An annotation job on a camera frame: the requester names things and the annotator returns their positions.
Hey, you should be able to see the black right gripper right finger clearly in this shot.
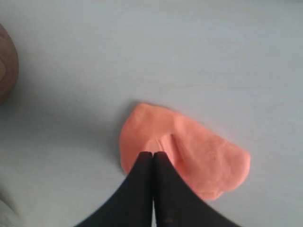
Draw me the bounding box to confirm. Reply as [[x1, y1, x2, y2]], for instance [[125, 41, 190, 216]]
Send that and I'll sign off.
[[153, 152, 238, 227]]

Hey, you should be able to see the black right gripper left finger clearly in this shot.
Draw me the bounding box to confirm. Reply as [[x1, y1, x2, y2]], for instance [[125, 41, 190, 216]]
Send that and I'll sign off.
[[77, 152, 153, 227]]

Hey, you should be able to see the orange putty blob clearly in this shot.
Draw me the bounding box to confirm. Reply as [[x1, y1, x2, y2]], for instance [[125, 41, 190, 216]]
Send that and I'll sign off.
[[119, 103, 250, 200]]

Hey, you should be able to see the brown wooden cup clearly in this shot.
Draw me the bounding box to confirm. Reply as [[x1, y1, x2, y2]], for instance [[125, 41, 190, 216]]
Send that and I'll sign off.
[[0, 25, 19, 104]]

